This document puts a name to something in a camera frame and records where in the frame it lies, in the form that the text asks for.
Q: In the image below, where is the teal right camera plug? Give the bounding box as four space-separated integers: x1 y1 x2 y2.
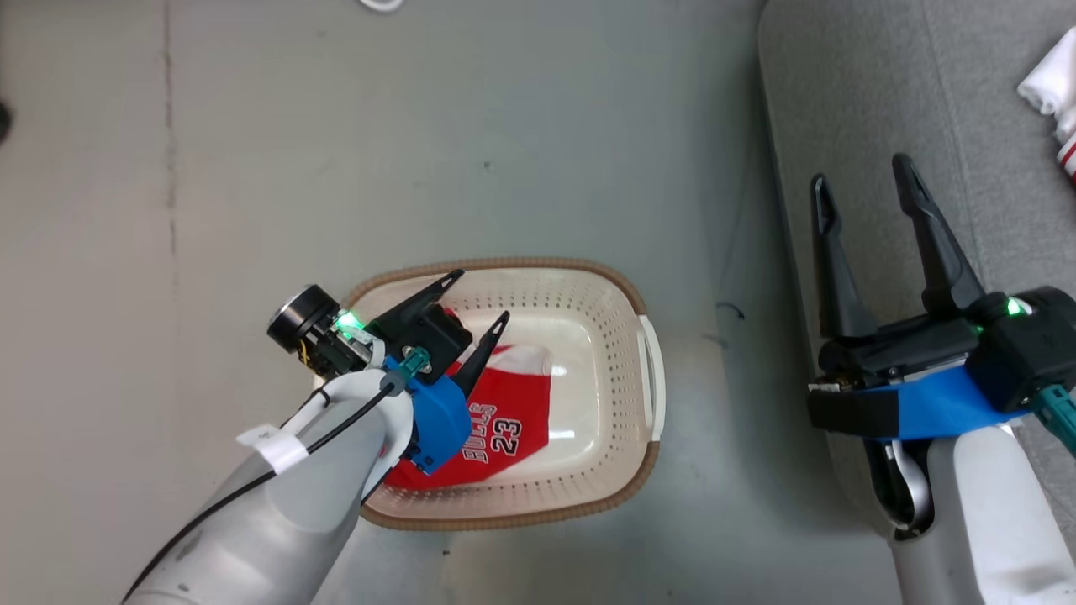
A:
1029 382 1076 460

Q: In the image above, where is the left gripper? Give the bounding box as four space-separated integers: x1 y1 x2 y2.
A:
267 269 511 397

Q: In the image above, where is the grey fabric sofa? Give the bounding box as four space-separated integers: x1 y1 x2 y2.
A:
757 0 1076 547

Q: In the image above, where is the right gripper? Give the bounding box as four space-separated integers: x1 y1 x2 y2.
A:
810 154 1076 414

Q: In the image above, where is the beige plastic laundry basket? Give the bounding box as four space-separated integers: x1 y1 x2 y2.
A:
315 256 670 532

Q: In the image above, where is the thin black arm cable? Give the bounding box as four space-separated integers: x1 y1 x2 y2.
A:
126 376 406 604

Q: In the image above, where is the red basketball jersey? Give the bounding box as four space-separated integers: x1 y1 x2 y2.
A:
382 307 554 491

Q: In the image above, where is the white cable label tape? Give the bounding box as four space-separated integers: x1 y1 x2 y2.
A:
235 423 311 474

